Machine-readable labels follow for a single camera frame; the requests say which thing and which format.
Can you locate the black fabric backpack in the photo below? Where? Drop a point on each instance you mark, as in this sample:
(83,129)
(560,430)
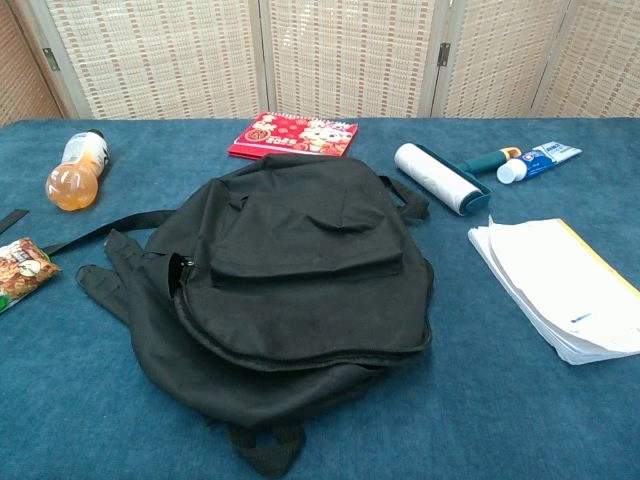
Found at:
(300,300)

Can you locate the white paper notebook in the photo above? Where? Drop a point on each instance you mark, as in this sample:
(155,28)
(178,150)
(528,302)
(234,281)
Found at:
(550,280)

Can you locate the red desk calendar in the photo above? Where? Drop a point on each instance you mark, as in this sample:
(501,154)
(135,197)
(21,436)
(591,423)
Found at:
(290,137)

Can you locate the teal lint roller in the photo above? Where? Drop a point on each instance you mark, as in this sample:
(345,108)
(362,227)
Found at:
(435,175)

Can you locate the blue and white toothpaste tube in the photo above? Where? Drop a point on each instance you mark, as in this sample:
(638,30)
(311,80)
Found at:
(537,161)

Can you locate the woven folding screen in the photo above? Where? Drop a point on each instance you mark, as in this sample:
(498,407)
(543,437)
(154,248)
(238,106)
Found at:
(150,60)

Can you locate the orange drink bottle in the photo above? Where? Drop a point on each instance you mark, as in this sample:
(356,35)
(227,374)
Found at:
(72,182)

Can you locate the blue table cover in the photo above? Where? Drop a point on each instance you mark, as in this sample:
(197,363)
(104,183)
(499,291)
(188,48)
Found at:
(500,425)

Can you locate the green and orange snack bag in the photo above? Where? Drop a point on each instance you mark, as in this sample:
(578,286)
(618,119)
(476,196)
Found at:
(22,272)

